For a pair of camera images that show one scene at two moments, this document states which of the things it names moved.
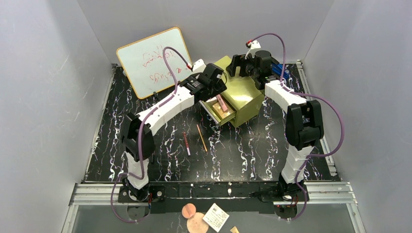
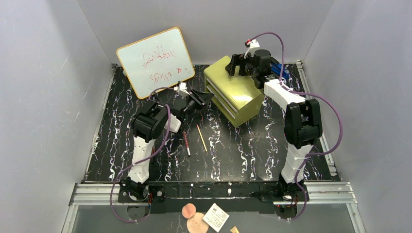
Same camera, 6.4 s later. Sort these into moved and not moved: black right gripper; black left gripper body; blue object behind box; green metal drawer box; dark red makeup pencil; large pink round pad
Moved: black left gripper body; green metal drawer box
Not moved: blue object behind box; large pink round pad; dark red makeup pencil; black right gripper
